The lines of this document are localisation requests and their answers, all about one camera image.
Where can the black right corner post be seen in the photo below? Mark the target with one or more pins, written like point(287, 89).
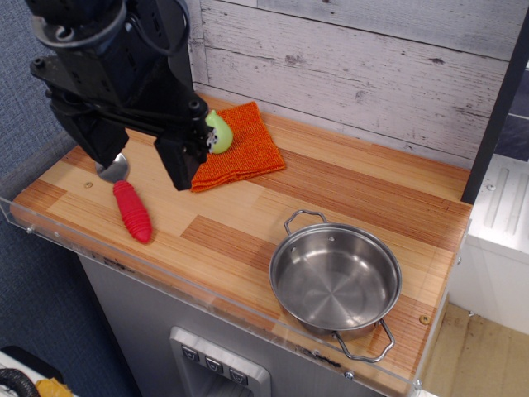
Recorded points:
point(503, 103)

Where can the green toy pear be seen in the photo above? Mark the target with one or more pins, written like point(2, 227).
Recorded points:
point(220, 135)

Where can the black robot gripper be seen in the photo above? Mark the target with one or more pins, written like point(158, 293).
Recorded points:
point(105, 78)

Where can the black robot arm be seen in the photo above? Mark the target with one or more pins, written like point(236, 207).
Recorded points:
point(73, 13)

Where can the orange folded cloth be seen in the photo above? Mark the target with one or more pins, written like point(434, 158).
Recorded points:
point(252, 152)

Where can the silver dispenser button panel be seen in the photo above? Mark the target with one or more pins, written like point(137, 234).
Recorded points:
point(206, 369)

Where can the clear acrylic table guard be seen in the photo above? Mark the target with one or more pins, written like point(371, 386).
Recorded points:
point(213, 248)

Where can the red handled metal spoon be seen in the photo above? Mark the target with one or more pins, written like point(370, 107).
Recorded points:
point(133, 212)

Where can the stainless steel pot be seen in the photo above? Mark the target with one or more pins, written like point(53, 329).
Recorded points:
point(336, 280)

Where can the white toy appliance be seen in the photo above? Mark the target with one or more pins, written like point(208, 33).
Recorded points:
point(490, 276)

